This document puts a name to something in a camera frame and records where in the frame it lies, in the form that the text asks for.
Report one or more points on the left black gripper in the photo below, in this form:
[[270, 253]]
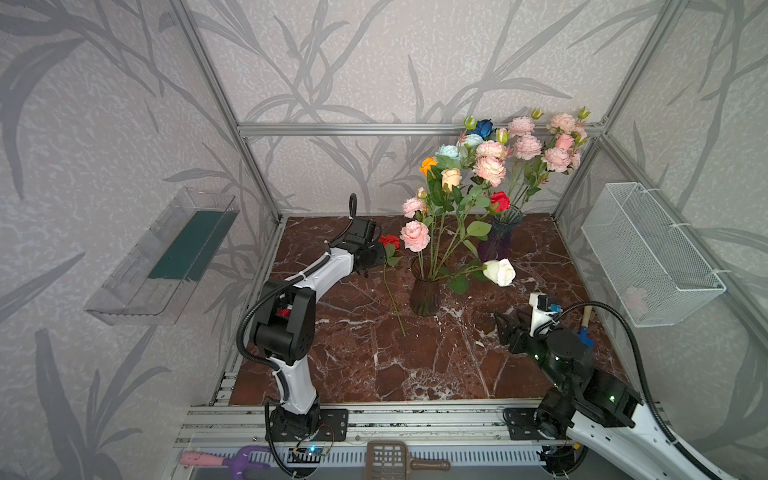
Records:
[[372, 255]]

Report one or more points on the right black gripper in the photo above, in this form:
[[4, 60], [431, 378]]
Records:
[[511, 333]]

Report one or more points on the small red rose spray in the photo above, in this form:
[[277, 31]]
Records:
[[391, 244]]

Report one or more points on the light pink rose stem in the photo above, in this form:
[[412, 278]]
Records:
[[416, 232]]

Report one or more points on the dark red glass vase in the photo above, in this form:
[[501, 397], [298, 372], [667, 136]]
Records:
[[425, 296]]

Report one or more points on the orange rose stem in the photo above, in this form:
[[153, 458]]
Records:
[[427, 165]]

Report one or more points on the peach rose bud stem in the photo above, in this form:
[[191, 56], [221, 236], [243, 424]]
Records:
[[444, 194]]

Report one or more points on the purple glass vase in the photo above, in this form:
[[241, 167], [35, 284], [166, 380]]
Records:
[[498, 242]]

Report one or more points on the single red rose stem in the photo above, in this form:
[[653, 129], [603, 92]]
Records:
[[496, 203]]

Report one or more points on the pink-edged rose spray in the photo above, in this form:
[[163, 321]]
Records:
[[483, 177]]

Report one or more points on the blue rose stem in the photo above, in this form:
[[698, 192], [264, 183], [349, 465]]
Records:
[[484, 128]]

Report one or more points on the pale pink peony stem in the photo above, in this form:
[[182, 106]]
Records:
[[526, 150], [553, 160]]

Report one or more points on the pink rose bud stem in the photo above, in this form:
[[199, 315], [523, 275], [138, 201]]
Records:
[[565, 142]]

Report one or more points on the large white rose stem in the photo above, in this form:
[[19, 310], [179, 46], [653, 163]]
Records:
[[464, 265]]

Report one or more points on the pale blue flower stem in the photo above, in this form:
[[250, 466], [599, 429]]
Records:
[[461, 154]]

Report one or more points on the white pink-edged rose stem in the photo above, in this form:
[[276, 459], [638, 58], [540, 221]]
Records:
[[572, 125]]

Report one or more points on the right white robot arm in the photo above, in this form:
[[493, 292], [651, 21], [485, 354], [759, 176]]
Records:
[[592, 407]]

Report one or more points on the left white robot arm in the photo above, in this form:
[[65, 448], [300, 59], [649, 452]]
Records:
[[279, 330]]

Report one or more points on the blue scoop brush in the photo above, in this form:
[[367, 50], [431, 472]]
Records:
[[583, 334]]

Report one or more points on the clear plastic tray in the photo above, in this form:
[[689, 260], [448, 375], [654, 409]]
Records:
[[152, 285]]

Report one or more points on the purple pink toy tool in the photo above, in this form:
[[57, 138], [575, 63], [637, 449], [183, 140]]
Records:
[[239, 465]]

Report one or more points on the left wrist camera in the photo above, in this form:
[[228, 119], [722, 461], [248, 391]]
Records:
[[361, 231]]

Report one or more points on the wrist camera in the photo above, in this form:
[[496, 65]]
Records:
[[546, 310], [361, 231]]

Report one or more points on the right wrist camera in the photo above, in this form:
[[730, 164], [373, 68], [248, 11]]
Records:
[[546, 310]]

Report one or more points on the white wire basket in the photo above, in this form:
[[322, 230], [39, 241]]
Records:
[[658, 274]]

